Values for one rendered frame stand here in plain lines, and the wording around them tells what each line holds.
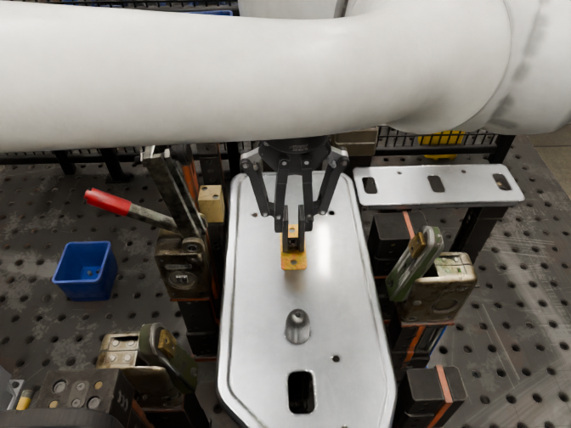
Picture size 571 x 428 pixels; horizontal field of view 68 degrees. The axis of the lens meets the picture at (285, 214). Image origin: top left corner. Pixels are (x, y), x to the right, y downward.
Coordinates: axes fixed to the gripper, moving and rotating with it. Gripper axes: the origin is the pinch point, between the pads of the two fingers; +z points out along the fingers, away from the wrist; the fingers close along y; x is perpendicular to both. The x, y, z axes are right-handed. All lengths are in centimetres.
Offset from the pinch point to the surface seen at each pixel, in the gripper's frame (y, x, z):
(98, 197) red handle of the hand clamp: -24.7, -0.5, -7.8
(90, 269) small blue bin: -46, 20, 36
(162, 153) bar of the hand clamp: -15.4, 0.1, -14.1
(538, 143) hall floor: 151, 151, 107
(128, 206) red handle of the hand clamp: -21.5, -0.3, -5.8
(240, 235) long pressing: -8.2, 4.5, 6.5
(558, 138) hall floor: 165, 155, 107
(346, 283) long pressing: 7.6, -5.0, 6.6
